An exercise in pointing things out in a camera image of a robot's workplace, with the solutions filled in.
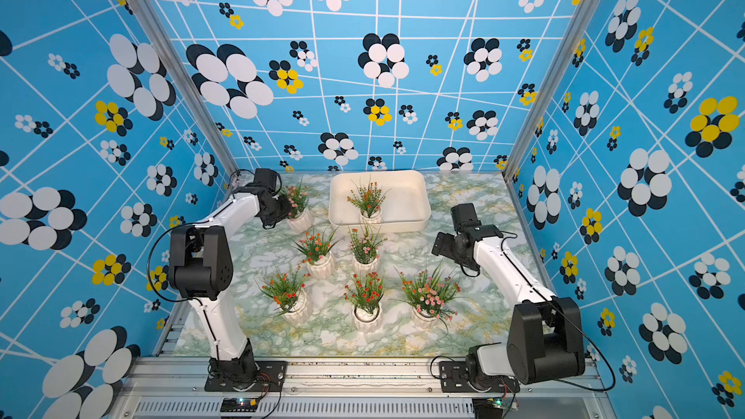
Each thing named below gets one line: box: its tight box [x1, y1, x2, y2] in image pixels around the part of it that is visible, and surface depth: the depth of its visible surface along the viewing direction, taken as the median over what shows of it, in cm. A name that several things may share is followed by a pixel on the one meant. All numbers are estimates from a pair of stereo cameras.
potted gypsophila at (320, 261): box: [292, 224, 339, 280], surface depth 88 cm
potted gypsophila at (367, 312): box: [343, 271, 385, 333], surface depth 79 cm
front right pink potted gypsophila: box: [399, 269, 462, 322], surface depth 76 cm
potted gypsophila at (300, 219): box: [278, 177, 320, 234], surface depth 98 cm
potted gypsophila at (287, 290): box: [261, 265, 311, 324], surface depth 79 cm
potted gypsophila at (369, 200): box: [347, 174, 392, 225], surface depth 98 cm
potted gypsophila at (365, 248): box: [348, 225, 389, 274], surface depth 88 cm
